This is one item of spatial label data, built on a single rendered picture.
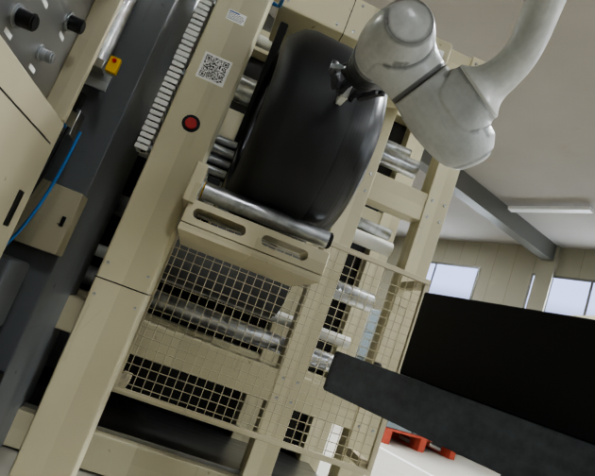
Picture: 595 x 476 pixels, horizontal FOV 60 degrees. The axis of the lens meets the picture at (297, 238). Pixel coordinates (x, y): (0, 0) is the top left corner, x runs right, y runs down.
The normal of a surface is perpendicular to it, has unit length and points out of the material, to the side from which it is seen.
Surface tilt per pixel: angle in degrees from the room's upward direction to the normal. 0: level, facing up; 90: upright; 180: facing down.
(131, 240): 90
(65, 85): 90
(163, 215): 90
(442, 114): 121
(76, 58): 90
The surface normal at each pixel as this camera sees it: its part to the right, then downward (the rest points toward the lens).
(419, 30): 0.21, 0.08
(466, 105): -0.16, 0.27
